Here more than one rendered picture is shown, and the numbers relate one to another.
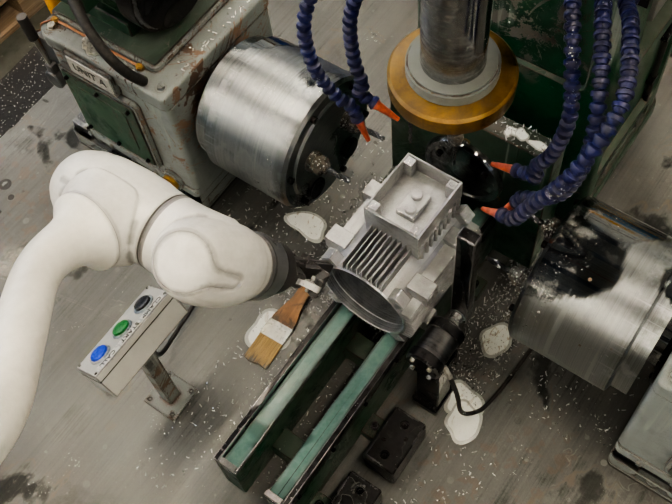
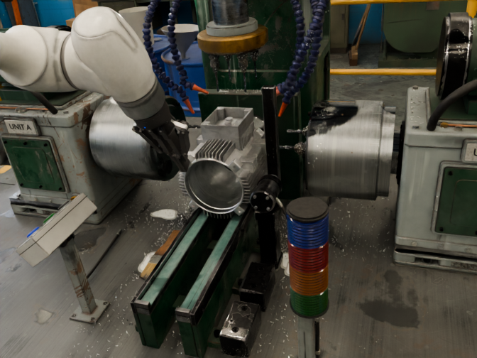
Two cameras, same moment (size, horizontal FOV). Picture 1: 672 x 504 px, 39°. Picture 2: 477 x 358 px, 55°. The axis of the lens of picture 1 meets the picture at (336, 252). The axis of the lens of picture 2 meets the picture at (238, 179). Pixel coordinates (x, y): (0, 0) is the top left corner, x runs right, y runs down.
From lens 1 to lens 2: 0.87 m
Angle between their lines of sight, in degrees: 34
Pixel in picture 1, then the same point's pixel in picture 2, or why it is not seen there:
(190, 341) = (100, 280)
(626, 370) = (384, 158)
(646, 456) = (417, 232)
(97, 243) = (31, 45)
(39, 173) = not seen: outside the picture
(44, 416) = not seen: outside the picture
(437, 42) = not seen: outside the picture
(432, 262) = (248, 153)
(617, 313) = (365, 123)
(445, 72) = (230, 15)
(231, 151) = (113, 141)
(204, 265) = (111, 16)
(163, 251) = (80, 18)
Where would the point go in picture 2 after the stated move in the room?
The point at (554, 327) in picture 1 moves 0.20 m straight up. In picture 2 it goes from (333, 148) to (334, 64)
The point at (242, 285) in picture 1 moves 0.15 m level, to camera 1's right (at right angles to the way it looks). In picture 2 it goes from (138, 52) to (220, 36)
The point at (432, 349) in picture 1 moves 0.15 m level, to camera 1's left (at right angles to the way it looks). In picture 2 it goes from (265, 187) to (204, 206)
